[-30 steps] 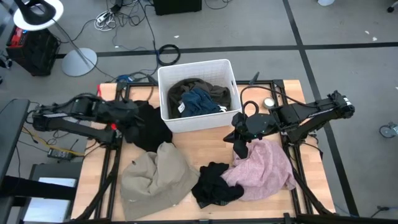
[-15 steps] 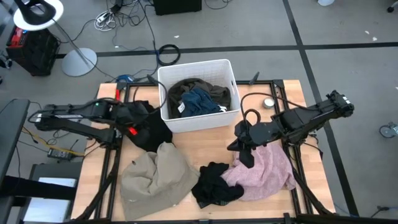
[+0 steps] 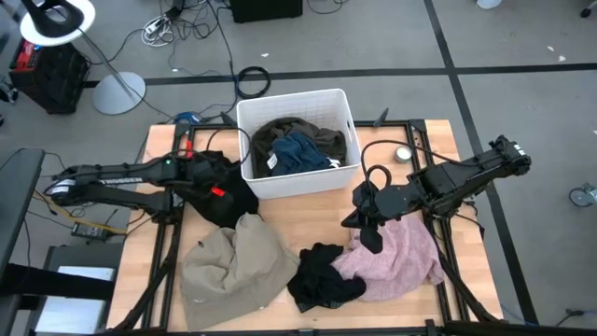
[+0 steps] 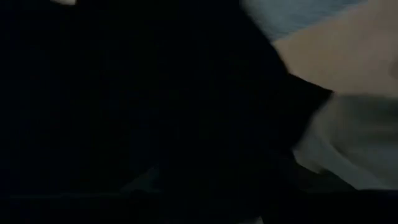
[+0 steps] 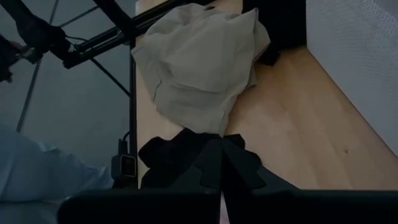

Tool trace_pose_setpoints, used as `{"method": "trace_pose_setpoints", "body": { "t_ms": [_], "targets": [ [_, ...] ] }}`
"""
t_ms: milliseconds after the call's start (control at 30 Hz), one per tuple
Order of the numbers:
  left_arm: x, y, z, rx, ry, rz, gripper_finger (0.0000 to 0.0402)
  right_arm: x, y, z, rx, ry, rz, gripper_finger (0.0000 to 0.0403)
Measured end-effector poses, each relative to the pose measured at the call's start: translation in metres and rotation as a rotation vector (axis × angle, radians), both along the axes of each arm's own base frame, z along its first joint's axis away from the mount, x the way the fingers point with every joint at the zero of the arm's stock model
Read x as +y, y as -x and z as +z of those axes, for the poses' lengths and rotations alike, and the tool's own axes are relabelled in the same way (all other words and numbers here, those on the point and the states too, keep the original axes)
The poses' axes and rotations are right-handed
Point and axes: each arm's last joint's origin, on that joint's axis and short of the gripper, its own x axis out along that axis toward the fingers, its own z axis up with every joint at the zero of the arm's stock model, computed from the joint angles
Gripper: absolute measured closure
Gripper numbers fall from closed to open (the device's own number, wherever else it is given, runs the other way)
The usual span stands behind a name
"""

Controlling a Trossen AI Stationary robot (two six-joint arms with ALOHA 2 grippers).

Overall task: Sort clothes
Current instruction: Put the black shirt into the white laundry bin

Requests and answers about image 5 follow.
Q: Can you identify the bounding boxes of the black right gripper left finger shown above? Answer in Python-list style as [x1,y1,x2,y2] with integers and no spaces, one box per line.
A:
[186,138,223,191]

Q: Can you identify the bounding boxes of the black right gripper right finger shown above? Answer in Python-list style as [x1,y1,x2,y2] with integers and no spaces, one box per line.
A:
[222,138,296,191]

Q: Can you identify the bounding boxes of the black garment with printed waistband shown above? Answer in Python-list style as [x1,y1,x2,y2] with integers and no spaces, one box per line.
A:
[138,128,266,191]

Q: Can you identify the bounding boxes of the large black garment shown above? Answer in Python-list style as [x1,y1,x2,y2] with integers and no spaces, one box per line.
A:
[242,0,307,67]

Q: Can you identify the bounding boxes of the white plastic bin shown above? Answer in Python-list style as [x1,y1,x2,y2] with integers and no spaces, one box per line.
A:
[305,0,398,157]

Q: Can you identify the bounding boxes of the beige garment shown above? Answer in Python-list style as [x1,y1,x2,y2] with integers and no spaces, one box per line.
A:
[130,2,272,138]

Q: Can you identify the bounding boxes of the light blue fabric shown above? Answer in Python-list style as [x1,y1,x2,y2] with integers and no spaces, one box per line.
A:
[0,34,115,205]

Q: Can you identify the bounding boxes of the black table-level camera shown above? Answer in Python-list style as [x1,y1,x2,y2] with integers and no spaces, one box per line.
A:
[111,139,138,189]

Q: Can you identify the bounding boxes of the black metal table frame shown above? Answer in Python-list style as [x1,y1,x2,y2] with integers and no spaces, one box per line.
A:
[0,0,218,190]

